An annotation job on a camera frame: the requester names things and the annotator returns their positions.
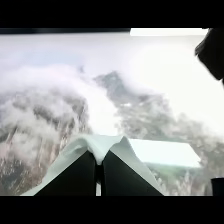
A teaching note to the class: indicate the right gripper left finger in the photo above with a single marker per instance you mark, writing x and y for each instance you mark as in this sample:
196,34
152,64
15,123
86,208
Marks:
75,178

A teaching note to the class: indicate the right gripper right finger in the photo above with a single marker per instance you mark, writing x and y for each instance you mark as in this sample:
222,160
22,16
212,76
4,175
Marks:
125,178

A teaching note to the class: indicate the white garment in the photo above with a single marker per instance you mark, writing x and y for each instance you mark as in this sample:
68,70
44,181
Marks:
100,145

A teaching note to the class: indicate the black garment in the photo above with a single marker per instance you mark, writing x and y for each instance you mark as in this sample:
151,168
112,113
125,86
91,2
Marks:
213,53

